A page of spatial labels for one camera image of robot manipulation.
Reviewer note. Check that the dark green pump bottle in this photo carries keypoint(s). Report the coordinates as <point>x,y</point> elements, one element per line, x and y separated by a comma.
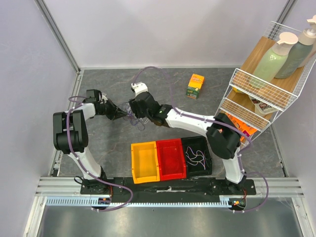
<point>294,59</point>

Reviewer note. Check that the light green pump bottle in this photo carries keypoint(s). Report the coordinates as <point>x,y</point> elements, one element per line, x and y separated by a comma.
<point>273,60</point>

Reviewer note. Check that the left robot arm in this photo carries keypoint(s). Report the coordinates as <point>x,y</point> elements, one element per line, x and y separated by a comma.
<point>70,135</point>

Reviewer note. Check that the aluminium corner post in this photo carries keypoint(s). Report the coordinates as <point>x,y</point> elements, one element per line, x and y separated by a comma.
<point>57,33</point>

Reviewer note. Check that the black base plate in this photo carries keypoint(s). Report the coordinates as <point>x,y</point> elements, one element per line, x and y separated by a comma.
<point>173,190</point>

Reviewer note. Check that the black plastic bin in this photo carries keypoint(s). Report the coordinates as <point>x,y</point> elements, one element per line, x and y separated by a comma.
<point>197,156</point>

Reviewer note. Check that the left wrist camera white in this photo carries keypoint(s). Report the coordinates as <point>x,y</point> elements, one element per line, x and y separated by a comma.
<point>104,98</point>

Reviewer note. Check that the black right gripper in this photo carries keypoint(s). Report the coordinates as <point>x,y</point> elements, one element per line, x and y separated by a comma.
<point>136,108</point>

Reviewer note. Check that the red plastic bin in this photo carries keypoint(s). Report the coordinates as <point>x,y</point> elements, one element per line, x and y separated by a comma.
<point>171,161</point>

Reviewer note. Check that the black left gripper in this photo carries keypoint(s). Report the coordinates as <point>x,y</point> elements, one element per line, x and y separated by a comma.
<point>116,112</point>

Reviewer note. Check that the orange snack packets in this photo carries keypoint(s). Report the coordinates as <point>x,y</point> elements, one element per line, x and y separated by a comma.
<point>242,126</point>

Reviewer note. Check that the white wire shelf rack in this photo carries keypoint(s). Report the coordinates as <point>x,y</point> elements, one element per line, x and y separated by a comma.
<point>279,94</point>

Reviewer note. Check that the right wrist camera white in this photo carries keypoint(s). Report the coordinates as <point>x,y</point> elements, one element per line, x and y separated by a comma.
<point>139,87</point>

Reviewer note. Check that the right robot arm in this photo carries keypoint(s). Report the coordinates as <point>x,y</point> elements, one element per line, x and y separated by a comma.
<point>220,132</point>

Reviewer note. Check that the grey cable duct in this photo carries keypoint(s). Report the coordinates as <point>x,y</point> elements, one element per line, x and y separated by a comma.
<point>110,202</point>

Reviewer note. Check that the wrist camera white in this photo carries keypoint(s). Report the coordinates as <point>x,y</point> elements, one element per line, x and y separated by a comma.
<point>104,98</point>
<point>139,87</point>

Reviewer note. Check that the yellow plastic bin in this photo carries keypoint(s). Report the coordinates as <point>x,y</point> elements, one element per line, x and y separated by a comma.
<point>144,162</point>

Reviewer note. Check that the orange green carton box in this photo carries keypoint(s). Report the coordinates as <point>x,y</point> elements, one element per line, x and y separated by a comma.
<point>194,86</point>

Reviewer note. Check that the brown snack packet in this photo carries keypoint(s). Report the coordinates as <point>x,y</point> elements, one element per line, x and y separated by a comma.
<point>261,108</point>

